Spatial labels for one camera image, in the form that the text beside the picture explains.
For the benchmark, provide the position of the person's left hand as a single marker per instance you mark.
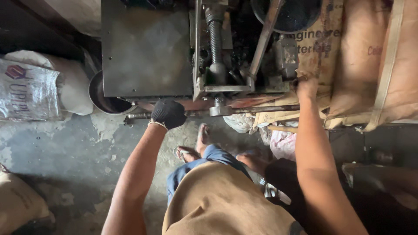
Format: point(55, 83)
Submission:
point(169, 114)

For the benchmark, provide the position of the person's right hand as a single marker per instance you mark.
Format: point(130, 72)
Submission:
point(307, 88)

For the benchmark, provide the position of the person's left fingers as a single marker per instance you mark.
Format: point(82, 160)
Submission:
point(169, 102)

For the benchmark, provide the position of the person's right fingers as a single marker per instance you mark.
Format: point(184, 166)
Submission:
point(301, 80)

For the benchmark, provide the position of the long rusty metal lever rod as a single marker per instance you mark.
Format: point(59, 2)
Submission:
point(261, 109)

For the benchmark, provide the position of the wooden stick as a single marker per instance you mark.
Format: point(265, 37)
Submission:
point(282, 129)

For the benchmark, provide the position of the person's foot with white sandal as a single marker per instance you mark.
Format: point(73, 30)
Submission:
point(186, 154)

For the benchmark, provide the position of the rusty flat metal bar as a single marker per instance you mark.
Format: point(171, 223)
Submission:
point(265, 36)

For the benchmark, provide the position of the grey greasy metal press machine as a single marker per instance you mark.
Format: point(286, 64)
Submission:
point(147, 49)

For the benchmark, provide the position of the stack of brown paper sacks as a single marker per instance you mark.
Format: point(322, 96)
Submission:
point(362, 58)

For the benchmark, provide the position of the black round metal pan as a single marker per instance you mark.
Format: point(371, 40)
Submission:
point(290, 14)

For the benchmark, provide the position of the pink plastic bag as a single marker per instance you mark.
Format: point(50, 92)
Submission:
point(283, 145)

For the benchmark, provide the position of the person's blue shorts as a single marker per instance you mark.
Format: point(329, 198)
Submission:
point(209, 158)

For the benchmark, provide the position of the round metal bucket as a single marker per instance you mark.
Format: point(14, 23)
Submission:
point(101, 98)

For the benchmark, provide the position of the white crumpled plastic bag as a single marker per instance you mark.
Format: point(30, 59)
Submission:
point(239, 123)

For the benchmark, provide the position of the person's tan shirt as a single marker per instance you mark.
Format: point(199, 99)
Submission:
point(222, 202)

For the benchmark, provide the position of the plain white woven sack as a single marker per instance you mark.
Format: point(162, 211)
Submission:
point(75, 14)

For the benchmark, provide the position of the dark dusty metal tray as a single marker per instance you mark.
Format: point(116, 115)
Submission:
point(382, 182)

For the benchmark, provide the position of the white printed woven sack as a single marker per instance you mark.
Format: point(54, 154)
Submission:
point(29, 88)

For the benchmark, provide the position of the brown sack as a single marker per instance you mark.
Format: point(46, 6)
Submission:
point(19, 202)

